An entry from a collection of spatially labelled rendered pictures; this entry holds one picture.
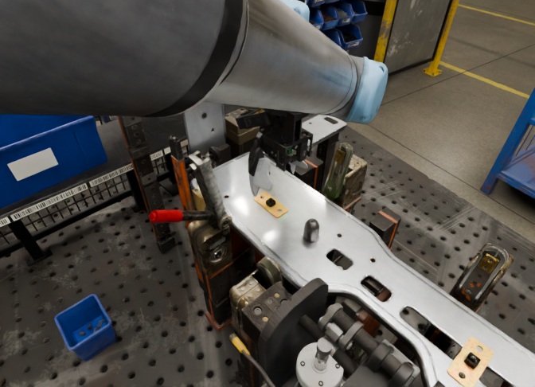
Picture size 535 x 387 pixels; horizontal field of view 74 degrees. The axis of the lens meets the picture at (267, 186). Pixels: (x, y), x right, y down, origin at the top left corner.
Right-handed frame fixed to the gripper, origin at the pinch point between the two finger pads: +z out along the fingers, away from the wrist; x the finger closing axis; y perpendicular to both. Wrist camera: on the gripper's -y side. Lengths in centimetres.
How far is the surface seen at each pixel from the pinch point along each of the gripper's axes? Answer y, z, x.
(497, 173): 10, 90, 180
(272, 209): 1.4, 7.1, -0.9
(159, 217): 0.9, -6.8, -25.8
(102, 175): -32.4, 5.3, -25.6
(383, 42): -120, 57, 233
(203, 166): 1.6, -13.3, -16.8
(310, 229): 13.2, 3.8, -1.3
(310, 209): 6.8, 7.4, 5.6
